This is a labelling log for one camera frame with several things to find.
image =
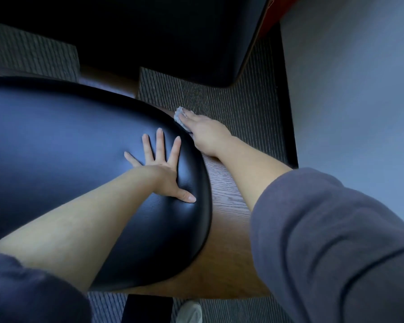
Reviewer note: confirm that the black trousers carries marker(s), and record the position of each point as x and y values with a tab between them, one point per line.
148	309

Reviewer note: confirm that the person's right hand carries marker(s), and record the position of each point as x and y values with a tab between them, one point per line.
208	136

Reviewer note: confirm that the light blue cleaning cloth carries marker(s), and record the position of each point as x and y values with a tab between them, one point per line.
179	114

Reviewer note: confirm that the person's right forearm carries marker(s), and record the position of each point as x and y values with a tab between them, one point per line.
256	171

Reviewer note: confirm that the white right sneaker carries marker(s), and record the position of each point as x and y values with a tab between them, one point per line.
190	312

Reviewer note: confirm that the wooden chair with black cushion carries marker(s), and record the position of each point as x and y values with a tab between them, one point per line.
70	147

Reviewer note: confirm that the person's left hand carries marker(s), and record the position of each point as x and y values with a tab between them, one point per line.
161	174

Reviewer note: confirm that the red fire extinguisher box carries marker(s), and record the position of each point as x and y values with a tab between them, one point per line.
279	8

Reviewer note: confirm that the person's left forearm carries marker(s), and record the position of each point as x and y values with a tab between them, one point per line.
70	232

